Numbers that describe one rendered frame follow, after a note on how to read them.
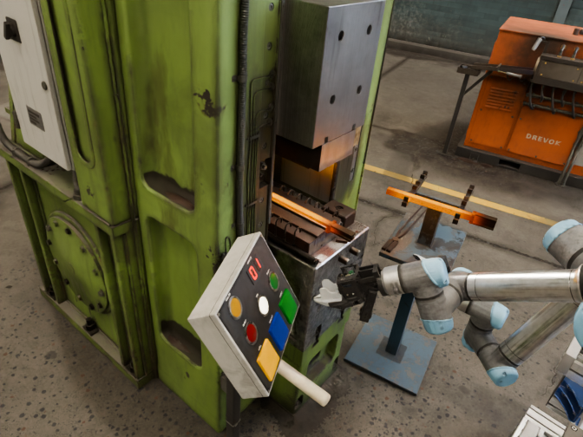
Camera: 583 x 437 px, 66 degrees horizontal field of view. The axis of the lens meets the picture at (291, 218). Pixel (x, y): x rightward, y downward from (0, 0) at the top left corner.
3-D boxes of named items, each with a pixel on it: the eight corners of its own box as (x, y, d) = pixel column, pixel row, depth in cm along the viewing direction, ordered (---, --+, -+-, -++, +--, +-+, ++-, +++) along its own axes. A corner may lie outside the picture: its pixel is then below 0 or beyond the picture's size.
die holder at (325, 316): (353, 304, 211) (370, 226, 186) (303, 353, 185) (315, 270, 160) (264, 251, 238) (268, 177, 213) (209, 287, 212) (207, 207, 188)
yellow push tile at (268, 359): (280, 358, 119) (268, 337, 116) (272, 381, 113) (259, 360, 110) (274, 358, 120) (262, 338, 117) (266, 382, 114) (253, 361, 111)
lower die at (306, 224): (337, 235, 179) (341, 217, 174) (307, 257, 165) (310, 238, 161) (259, 194, 199) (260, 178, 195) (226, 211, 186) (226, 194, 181)
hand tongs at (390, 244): (429, 197, 241) (430, 194, 240) (437, 199, 239) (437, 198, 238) (381, 249, 199) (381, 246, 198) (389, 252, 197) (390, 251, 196)
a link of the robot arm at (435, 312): (466, 316, 118) (455, 278, 117) (447, 339, 111) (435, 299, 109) (439, 314, 124) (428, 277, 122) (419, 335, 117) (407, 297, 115)
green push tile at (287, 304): (297, 306, 136) (287, 287, 132) (291, 324, 130) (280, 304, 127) (292, 307, 136) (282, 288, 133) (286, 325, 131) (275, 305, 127)
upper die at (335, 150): (351, 153, 159) (356, 128, 154) (318, 172, 146) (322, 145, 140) (263, 118, 180) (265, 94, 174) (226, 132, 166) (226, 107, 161)
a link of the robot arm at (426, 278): (450, 294, 109) (440, 262, 107) (405, 302, 113) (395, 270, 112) (451, 280, 116) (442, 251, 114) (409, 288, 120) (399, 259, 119)
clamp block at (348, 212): (354, 223, 187) (357, 210, 183) (343, 231, 181) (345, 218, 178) (330, 211, 193) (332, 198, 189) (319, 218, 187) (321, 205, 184)
